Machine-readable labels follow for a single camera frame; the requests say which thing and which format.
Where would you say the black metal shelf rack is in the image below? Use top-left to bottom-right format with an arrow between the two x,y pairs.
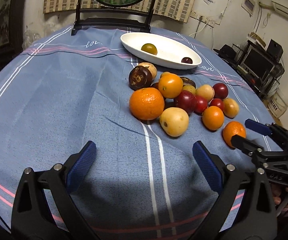
231,39 -> 286,100

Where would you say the golden brown round fruit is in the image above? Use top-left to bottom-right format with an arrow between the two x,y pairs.
223,98 -> 239,119

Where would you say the dark red plum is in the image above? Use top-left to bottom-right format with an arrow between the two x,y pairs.
173,90 -> 197,115

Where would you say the large red plum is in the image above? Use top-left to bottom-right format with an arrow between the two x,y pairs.
213,83 -> 229,100

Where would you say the yellow orange persimmon fruit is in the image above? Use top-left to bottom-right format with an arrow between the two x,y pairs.
158,73 -> 183,99

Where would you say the blue striped tablecloth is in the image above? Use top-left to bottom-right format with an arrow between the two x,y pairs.
0,25 -> 283,240

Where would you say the black hat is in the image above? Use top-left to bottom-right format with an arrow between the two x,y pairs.
213,44 -> 236,59

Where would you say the green yellow round fruit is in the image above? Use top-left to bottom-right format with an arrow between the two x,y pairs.
141,43 -> 158,55

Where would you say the small dark plum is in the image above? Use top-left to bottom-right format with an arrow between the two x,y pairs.
181,57 -> 193,64

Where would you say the tan striped melon fruit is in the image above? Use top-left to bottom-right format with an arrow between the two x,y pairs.
196,84 -> 215,102

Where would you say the computer monitor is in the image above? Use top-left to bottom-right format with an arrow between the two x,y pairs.
241,48 -> 275,81

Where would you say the black speaker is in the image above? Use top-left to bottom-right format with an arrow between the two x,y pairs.
267,39 -> 283,63

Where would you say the wall power strip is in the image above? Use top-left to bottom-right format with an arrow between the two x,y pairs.
190,10 -> 216,28

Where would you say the white plastic bucket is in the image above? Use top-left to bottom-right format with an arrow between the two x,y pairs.
268,88 -> 288,119

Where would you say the dark brown passionfruit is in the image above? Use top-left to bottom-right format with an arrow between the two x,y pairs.
180,76 -> 196,88

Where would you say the goldfish round screen ornament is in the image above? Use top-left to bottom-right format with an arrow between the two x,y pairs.
71,0 -> 156,36

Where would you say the dark framed painting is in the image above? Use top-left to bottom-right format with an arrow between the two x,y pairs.
0,0 -> 26,69

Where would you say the pale yellow round fruit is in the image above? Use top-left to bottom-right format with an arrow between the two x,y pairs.
159,107 -> 189,137

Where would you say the dark brown mangosteen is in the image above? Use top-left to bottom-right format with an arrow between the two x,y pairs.
128,66 -> 153,90

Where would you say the white oval plate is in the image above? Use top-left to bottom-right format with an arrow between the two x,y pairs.
120,32 -> 202,70

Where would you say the large orange mandarin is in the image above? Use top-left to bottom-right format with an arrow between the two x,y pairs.
129,87 -> 165,121
222,121 -> 247,148

